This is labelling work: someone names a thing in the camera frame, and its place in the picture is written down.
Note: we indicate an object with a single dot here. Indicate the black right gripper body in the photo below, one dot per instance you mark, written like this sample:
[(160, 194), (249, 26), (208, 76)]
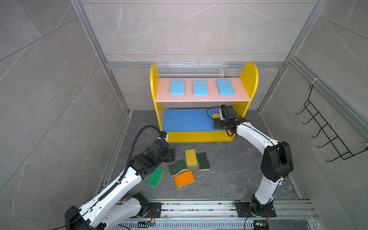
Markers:
[(220, 124)]

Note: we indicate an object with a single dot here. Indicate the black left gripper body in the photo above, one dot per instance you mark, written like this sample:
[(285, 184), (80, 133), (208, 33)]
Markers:
[(169, 156)]

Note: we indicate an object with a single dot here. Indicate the dark green sponge curved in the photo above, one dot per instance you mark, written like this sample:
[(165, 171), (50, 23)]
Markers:
[(178, 167)]

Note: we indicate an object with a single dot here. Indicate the blue sponge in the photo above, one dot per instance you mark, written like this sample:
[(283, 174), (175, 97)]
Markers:
[(200, 88), (177, 88)]

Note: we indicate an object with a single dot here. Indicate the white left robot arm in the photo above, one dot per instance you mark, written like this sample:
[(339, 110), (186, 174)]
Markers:
[(103, 211)]

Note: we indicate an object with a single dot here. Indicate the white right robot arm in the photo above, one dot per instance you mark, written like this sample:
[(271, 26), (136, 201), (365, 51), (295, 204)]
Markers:
[(276, 162)]

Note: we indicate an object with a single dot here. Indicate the yellow shelf unit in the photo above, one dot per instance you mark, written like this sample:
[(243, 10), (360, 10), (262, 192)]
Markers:
[(188, 118)]

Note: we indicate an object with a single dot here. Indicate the orange sponge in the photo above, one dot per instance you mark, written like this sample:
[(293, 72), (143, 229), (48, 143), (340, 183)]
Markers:
[(184, 178)]

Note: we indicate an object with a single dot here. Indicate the dark green sponge upright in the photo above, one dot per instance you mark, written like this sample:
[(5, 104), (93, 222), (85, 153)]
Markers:
[(203, 162)]

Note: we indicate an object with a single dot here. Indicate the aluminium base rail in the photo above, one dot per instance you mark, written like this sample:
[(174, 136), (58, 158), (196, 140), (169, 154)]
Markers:
[(225, 215)]

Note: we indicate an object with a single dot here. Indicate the black wire hook rack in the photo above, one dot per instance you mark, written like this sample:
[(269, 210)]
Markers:
[(324, 127)]

